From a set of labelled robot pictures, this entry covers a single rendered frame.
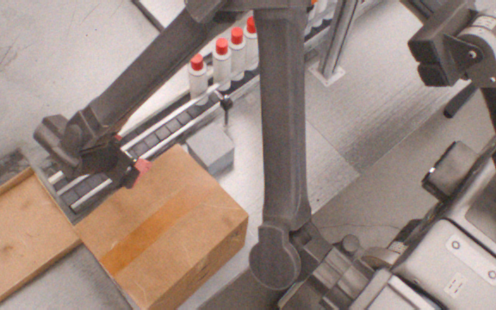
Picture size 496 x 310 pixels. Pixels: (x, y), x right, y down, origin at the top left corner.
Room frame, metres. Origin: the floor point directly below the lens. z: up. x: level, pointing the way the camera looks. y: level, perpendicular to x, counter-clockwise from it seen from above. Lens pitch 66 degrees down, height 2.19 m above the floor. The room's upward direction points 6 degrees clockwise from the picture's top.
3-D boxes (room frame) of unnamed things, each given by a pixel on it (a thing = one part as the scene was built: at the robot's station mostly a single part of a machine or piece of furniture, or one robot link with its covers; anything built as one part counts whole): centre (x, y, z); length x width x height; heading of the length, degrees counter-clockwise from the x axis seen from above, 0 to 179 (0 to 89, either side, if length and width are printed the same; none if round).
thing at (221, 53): (0.82, 0.09, 0.98); 0.05 x 0.05 x 0.20
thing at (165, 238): (0.31, 0.17, 0.99); 0.30 x 0.24 x 0.27; 139
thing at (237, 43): (0.86, 0.06, 0.98); 0.05 x 0.05 x 0.20
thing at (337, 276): (0.15, -0.16, 1.45); 0.09 x 0.08 x 0.12; 143
